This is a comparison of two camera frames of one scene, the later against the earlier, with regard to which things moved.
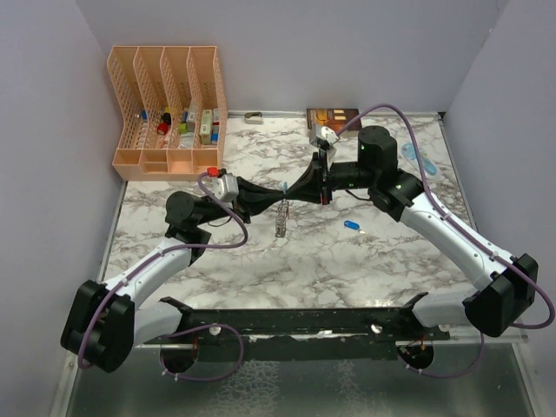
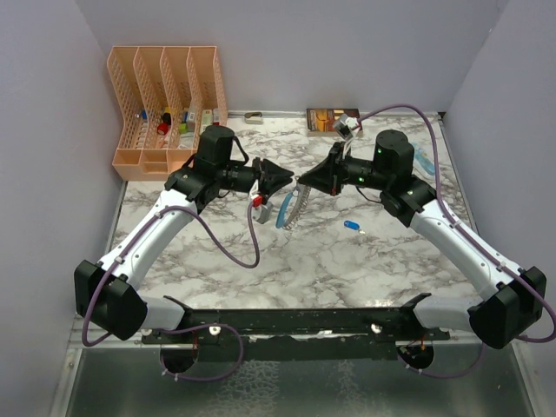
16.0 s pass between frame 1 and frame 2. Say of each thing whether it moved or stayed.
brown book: stayed
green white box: stayed
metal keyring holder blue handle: moved
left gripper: moved
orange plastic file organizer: stayed
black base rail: stayed
